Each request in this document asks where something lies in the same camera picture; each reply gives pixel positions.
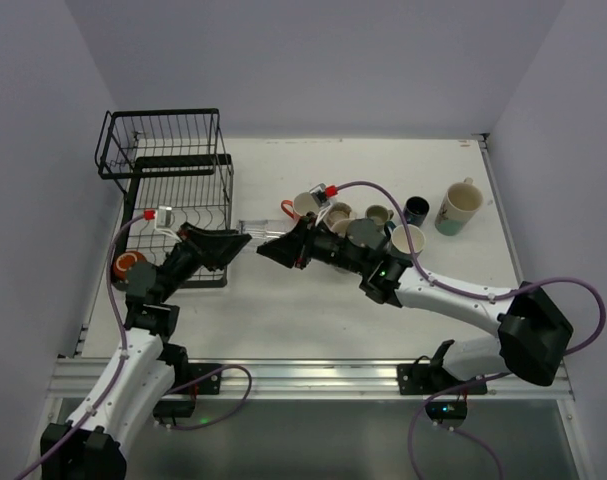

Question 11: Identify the black controller box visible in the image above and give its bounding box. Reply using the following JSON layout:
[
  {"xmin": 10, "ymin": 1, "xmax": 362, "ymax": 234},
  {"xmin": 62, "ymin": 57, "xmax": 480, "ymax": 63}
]
[
  {"xmin": 425, "ymin": 400, "xmax": 468, "ymax": 429},
  {"xmin": 152, "ymin": 399, "xmax": 196, "ymax": 425}
]

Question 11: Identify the left black controller box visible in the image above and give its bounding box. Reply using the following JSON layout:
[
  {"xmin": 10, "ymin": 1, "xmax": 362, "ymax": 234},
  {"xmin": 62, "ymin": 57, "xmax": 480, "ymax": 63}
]
[{"xmin": 152, "ymin": 399, "xmax": 196, "ymax": 425}]

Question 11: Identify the olive brown small mug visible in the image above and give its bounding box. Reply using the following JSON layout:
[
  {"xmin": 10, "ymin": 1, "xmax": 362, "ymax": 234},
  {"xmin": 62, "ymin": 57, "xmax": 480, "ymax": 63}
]
[{"xmin": 365, "ymin": 205, "xmax": 394, "ymax": 227}]

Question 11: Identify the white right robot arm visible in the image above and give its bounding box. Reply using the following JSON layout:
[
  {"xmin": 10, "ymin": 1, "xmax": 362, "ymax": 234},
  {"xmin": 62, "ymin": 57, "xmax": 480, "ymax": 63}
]
[{"xmin": 257, "ymin": 217, "xmax": 573, "ymax": 386}]

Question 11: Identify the speckled beige small cup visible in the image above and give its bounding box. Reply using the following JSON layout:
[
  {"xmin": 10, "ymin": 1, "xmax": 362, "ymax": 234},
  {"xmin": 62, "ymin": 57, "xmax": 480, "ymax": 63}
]
[{"xmin": 326, "ymin": 202, "xmax": 355, "ymax": 222}]

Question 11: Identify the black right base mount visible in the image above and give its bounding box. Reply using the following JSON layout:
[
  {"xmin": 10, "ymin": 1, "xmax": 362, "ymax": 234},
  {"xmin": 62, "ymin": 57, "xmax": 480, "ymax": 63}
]
[{"xmin": 396, "ymin": 340, "xmax": 463, "ymax": 396}]

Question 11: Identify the aluminium mounting rail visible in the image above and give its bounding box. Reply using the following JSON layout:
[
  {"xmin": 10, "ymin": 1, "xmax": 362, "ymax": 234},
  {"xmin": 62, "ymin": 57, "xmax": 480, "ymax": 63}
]
[{"xmin": 47, "ymin": 358, "xmax": 573, "ymax": 400}]

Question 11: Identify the dark teal mug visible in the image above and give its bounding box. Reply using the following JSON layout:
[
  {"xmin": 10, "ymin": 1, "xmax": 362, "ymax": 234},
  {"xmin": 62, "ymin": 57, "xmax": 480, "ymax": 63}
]
[{"xmin": 384, "ymin": 221, "xmax": 426, "ymax": 260}]

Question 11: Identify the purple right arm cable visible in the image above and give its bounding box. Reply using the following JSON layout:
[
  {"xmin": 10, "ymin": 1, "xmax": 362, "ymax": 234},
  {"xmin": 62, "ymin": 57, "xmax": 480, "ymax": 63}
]
[{"xmin": 335, "ymin": 180, "xmax": 607, "ymax": 480}]

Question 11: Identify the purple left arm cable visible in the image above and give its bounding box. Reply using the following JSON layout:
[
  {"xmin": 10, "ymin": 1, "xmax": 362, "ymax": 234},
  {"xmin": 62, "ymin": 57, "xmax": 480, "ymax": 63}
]
[{"xmin": 12, "ymin": 212, "xmax": 254, "ymax": 480}]

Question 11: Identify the right black controller box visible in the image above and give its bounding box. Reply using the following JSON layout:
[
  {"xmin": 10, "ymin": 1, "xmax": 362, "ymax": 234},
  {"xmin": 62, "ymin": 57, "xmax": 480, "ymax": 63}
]
[{"xmin": 425, "ymin": 400, "xmax": 468, "ymax": 429}]

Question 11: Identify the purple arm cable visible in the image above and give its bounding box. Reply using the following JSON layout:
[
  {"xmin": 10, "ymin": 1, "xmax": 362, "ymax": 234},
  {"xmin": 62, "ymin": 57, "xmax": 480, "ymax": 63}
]
[
  {"xmin": 12, "ymin": 212, "xmax": 254, "ymax": 480},
  {"xmin": 335, "ymin": 180, "xmax": 607, "ymax": 480}
]

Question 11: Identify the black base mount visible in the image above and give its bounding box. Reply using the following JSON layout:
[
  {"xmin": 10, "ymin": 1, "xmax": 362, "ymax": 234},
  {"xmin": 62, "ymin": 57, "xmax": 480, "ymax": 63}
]
[
  {"xmin": 168, "ymin": 362, "xmax": 222, "ymax": 396},
  {"xmin": 396, "ymin": 340, "xmax": 463, "ymax": 396}
]

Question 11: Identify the black wire dish rack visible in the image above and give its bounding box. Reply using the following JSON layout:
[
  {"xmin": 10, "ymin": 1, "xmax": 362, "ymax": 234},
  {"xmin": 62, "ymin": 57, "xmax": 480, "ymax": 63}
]
[{"xmin": 96, "ymin": 108, "xmax": 235, "ymax": 290}]

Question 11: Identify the tall cream teal coral mug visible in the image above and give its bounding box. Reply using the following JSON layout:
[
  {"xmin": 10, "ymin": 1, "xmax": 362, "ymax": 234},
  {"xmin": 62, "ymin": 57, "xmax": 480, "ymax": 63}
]
[{"xmin": 434, "ymin": 177, "xmax": 484, "ymax": 236}]

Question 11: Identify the large orange mug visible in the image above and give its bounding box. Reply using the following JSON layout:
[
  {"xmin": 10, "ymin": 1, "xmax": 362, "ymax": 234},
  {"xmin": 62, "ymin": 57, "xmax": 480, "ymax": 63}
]
[{"xmin": 280, "ymin": 192, "xmax": 320, "ymax": 222}]

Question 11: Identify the dark blue glazed mug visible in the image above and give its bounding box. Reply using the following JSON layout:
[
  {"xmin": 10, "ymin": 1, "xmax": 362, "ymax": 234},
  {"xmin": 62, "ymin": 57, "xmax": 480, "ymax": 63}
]
[{"xmin": 403, "ymin": 196, "xmax": 430, "ymax": 227}]

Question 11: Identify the tall cream green mug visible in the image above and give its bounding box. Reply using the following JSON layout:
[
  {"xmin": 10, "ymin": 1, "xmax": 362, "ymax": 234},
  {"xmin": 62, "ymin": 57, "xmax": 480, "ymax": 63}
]
[{"xmin": 330, "ymin": 218, "xmax": 354, "ymax": 237}]

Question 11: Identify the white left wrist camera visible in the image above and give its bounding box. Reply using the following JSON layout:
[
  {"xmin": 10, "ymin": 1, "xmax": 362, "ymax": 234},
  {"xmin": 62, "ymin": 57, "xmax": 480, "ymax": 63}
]
[{"xmin": 154, "ymin": 206, "xmax": 180, "ymax": 241}]

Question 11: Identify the clear faceted glass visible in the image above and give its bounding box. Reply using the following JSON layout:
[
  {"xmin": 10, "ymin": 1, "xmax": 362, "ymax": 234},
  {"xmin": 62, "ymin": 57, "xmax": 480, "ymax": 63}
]
[{"xmin": 237, "ymin": 220, "xmax": 290, "ymax": 243}]

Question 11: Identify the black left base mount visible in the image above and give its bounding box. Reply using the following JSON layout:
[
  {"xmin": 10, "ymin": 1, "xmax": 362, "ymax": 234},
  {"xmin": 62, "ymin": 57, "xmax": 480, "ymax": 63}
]
[{"xmin": 168, "ymin": 362, "xmax": 222, "ymax": 396}]

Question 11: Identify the small orange red mug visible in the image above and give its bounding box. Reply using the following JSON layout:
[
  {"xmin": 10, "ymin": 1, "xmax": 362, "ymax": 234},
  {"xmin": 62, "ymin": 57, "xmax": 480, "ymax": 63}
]
[{"xmin": 112, "ymin": 250, "xmax": 147, "ymax": 281}]

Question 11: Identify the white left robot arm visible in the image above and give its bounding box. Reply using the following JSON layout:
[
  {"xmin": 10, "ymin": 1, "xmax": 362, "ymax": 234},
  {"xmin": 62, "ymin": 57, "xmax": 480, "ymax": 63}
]
[{"xmin": 39, "ymin": 222, "xmax": 251, "ymax": 479}]

